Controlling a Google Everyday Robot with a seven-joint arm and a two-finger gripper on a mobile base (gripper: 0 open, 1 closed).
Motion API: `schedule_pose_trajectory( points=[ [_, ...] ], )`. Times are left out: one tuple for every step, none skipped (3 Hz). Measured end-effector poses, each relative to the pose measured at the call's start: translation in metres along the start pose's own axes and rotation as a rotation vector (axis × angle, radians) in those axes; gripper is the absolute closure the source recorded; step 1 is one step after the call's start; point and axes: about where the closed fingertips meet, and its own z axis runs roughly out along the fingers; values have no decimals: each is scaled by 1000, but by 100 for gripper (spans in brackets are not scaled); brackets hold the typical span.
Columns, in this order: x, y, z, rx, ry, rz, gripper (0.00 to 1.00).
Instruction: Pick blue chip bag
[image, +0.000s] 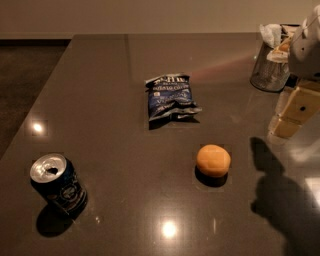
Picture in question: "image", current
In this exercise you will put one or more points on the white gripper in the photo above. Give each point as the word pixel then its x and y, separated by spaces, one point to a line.
pixel 306 53

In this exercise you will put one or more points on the blue chip bag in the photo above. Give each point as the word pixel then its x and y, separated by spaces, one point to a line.
pixel 170 96

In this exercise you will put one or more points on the metal mesh cup holder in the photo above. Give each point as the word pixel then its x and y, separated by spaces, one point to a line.
pixel 268 76

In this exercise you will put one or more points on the white napkin in holder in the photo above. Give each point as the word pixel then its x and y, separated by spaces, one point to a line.
pixel 271 34

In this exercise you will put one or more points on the orange fruit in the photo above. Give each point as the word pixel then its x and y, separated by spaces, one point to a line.
pixel 213 161

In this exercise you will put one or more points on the dark blue soda can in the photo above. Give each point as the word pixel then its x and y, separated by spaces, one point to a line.
pixel 54 178

